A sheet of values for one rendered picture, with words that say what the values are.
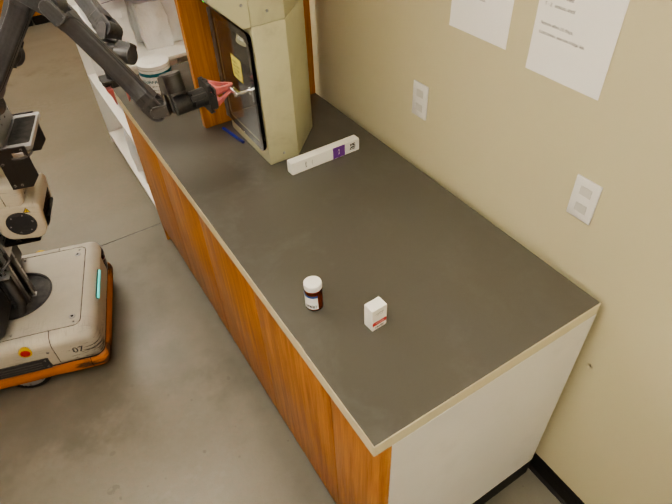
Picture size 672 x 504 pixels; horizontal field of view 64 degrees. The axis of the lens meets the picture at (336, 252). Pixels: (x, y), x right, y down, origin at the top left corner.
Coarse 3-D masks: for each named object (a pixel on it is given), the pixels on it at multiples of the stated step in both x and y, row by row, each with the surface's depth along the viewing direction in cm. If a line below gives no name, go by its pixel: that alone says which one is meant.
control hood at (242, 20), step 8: (208, 0) 144; (216, 0) 145; (224, 0) 146; (232, 0) 148; (240, 0) 149; (216, 8) 146; (224, 8) 148; (232, 8) 149; (240, 8) 150; (232, 16) 150; (240, 16) 151; (248, 16) 152; (240, 24) 153; (248, 24) 154
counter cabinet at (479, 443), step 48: (144, 144) 236; (192, 240) 227; (240, 288) 179; (240, 336) 218; (576, 336) 140; (288, 384) 174; (528, 384) 141; (336, 432) 144; (432, 432) 123; (480, 432) 143; (528, 432) 169; (336, 480) 169; (384, 480) 125; (432, 480) 144; (480, 480) 171
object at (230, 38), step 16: (224, 16) 168; (224, 32) 171; (240, 32) 160; (224, 48) 177; (240, 48) 165; (224, 64) 184; (240, 64) 170; (224, 80) 190; (240, 96) 182; (256, 96) 169; (240, 112) 189; (256, 112) 175; (240, 128) 196; (256, 128) 181; (256, 144) 187
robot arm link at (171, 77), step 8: (168, 72) 164; (176, 72) 161; (160, 80) 162; (168, 80) 161; (176, 80) 162; (160, 88) 163; (168, 88) 162; (176, 88) 162; (184, 88) 164; (168, 104) 166; (152, 112) 164; (160, 112) 164; (168, 112) 164
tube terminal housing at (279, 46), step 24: (264, 0) 152; (288, 0) 160; (264, 24) 156; (288, 24) 162; (264, 48) 161; (288, 48) 165; (264, 72) 165; (288, 72) 170; (264, 96) 170; (288, 96) 175; (264, 120) 175; (288, 120) 180; (288, 144) 186
